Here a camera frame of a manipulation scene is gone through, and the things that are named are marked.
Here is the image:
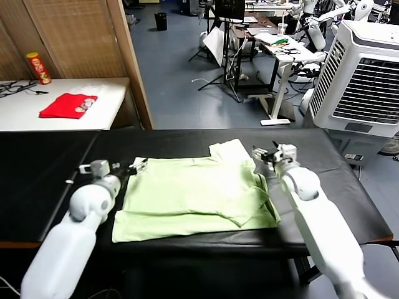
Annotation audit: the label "white side table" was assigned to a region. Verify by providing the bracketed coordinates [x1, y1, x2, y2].
[0, 77, 130, 132]

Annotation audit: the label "folded red shirt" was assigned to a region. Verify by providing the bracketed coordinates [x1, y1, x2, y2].
[39, 92, 99, 120]

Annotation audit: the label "light green t-shirt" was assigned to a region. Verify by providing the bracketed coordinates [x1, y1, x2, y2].
[112, 139, 281, 244]

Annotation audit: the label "black tripod stand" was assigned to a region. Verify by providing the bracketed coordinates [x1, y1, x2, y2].
[188, 15, 243, 103]

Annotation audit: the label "black leather table cover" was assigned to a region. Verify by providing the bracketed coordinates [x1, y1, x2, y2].
[0, 130, 101, 244]
[42, 127, 393, 250]

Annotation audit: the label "red chips can yellow lid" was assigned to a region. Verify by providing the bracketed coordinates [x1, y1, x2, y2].
[25, 52, 52, 85]

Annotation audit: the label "white rounded robot base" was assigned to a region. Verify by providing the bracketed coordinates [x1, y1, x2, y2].
[299, 87, 316, 116]

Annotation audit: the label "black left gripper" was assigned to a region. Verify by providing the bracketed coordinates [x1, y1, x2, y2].
[109, 157, 149, 178]

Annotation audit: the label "black trash bin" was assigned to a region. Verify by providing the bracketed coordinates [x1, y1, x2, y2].
[154, 12, 168, 31]

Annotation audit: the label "black table leg frame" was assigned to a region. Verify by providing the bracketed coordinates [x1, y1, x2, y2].
[294, 239, 399, 285]

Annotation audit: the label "white standing desk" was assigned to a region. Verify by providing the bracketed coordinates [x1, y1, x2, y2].
[254, 32, 316, 126]

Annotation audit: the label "black monitor on stand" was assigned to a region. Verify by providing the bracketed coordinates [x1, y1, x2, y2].
[214, 0, 246, 22]

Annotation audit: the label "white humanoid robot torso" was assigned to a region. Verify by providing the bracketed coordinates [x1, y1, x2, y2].
[298, 0, 328, 52]

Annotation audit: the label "grey shoe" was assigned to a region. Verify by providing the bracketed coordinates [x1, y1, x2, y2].
[378, 135, 399, 156]

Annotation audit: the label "white robot with round head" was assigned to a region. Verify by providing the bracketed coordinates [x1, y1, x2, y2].
[313, 0, 374, 34]

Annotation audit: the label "brown wooden desk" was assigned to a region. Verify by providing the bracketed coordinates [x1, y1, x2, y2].
[232, 15, 279, 90]

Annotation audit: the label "thin white cable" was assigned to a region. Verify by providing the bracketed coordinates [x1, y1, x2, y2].
[0, 275, 21, 296]

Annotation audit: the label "black cable bundle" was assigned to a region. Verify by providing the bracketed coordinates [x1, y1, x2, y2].
[0, 80, 50, 99]

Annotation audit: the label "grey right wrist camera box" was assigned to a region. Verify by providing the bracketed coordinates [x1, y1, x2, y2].
[276, 143, 298, 163]

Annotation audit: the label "black wires on desk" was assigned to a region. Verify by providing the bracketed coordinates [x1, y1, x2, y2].
[276, 43, 302, 56]

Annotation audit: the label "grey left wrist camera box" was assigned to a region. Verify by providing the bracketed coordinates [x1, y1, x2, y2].
[78, 159, 112, 178]

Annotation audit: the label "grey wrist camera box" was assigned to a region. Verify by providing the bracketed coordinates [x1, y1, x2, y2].
[276, 143, 298, 163]
[78, 159, 112, 178]

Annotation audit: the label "white reflector board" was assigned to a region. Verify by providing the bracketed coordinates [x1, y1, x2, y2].
[202, 26, 225, 65]

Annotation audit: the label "wooden folding screen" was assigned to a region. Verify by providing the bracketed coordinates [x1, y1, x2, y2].
[0, 0, 154, 130]

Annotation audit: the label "white grey air cooler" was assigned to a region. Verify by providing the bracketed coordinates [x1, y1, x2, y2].
[307, 19, 399, 164]

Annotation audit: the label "grey laptop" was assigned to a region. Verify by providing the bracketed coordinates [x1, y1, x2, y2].
[247, 26, 278, 36]

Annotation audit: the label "white paper stack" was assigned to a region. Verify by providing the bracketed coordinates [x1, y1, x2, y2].
[254, 32, 281, 44]

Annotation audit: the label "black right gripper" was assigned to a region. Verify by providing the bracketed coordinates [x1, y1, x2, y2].
[251, 140, 283, 171]

